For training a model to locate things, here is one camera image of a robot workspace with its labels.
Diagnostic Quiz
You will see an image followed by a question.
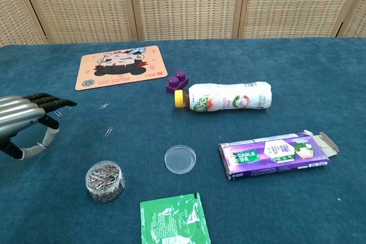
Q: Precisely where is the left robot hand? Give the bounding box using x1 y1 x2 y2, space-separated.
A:
0 92 78 161

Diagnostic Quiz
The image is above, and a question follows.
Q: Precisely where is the clear jar of paper clips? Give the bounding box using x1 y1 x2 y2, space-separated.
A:
85 160 126 203

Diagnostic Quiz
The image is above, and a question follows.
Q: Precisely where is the woven folding screen panel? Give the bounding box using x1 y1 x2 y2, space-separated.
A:
127 0 247 41
337 0 366 38
238 0 361 39
17 0 140 44
0 0 48 47

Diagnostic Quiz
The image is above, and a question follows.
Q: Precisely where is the orange cartoon mouse pad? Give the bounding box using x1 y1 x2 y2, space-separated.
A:
74 45 169 91

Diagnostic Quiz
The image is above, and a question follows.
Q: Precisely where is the purple toy brick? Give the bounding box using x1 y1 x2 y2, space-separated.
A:
165 70 189 95

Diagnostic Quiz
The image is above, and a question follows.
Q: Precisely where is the clear round plastic lid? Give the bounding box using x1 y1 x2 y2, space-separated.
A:
164 145 197 175

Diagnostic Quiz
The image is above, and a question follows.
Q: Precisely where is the green foil sachet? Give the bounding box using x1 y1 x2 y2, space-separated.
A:
140 192 212 244

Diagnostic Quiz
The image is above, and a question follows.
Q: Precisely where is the yellow-capped drink bottle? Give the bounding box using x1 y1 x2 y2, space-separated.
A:
174 81 272 113

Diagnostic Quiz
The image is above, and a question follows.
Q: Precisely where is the purple toothpaste box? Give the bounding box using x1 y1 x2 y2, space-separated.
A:
218 129 340 181

